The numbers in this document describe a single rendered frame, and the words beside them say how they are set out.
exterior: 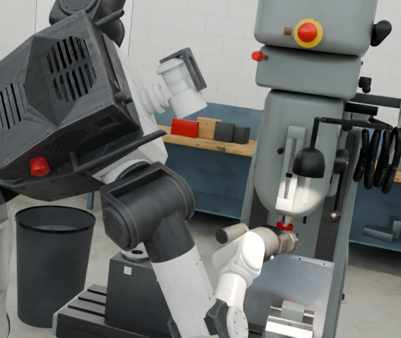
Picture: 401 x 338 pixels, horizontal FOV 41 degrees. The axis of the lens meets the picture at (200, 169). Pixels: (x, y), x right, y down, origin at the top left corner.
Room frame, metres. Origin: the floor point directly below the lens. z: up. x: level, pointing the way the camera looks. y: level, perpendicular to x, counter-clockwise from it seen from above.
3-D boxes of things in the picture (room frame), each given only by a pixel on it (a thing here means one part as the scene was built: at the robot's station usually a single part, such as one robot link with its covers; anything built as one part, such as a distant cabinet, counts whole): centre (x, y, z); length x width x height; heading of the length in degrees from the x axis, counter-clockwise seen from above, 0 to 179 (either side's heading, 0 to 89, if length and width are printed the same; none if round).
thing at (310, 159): (1.20, -0.25, 1.48); 0.07 x 0.07 x 0.06
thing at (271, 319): (1.33, -0.29, 0.99); 0.12 x 0.06 x 0.04; 78
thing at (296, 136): (1.29, -0.22, 1.45); 0.04 x 0.04 x 0.21; 76
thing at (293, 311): (1.38, -0.31, 1.01); 0.06 x 0.05 x 0.06; 78
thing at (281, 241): (1.32, -0.20, 1.23); 0.13 x 0.12 x 0.10; 56
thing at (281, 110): (1.40, -0.25, 1.47); 0.21 x 0.19 x 0.32; 76
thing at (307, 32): (1.15, -0.19, 1.76); 0.04 x 0.03 x 0.04; 76
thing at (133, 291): (1.46, 0.11, 1.00); 0.22 x 0.12 x 0.20; 75
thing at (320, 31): (1.17, -0.19, 1.76); 0.06 x 0.02 x 0.06; 76
